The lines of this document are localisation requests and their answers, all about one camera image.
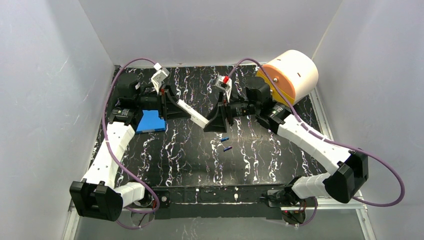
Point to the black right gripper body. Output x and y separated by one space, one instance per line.
227 111

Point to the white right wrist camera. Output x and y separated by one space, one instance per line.
224 83

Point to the white remote control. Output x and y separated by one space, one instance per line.
195 116

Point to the white round drawer cabinet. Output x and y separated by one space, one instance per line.
293 72

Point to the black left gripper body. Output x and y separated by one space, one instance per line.
163 105

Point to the blue battery lower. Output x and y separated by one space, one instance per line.
227 148

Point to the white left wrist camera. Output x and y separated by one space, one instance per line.
159 76

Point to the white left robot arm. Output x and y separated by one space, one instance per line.
96 194

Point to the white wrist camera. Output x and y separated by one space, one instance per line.
224 83
159 76

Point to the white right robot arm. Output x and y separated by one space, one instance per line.
346 169

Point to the blue flat box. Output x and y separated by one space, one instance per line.
151 122

